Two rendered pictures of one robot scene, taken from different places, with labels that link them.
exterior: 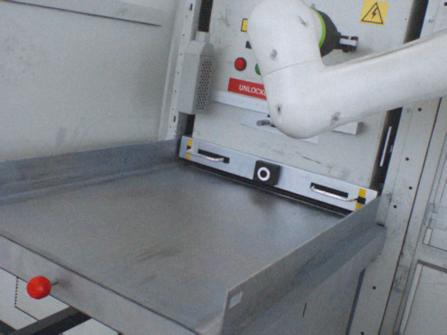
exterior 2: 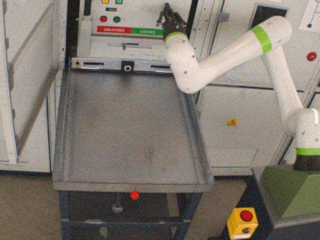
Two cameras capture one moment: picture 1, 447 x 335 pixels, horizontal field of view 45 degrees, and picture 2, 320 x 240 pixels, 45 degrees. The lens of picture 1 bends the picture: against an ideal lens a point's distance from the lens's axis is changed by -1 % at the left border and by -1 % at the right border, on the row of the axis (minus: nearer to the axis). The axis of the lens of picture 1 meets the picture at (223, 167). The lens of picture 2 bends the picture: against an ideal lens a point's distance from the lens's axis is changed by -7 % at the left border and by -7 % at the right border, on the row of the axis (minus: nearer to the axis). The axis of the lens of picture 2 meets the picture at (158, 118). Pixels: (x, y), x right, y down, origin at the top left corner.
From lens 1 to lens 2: 1.20 m
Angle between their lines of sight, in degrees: 47
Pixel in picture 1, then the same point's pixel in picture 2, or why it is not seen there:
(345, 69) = (210, 68)
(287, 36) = (190, 64)
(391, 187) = not seen: hidden behind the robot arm
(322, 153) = (155, 51)
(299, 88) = (196, 81)
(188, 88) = (86, 45)
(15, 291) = not seen: outside the picture
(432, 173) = (205, 52)
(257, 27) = (178, 64)
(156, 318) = (183, 185)
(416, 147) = (198, 43)
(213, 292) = (184, 162)
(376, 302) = not seen: hidden behind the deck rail
